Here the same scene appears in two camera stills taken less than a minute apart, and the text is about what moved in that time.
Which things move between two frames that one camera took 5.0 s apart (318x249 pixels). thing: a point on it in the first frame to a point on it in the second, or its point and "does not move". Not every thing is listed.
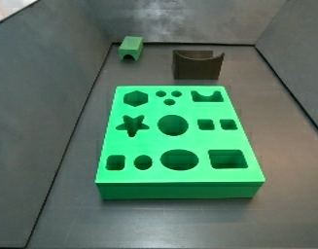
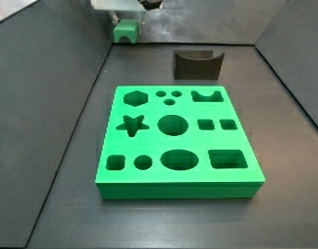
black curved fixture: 197,64 does not move
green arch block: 131,47 to 126,28
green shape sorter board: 176,145 does not move
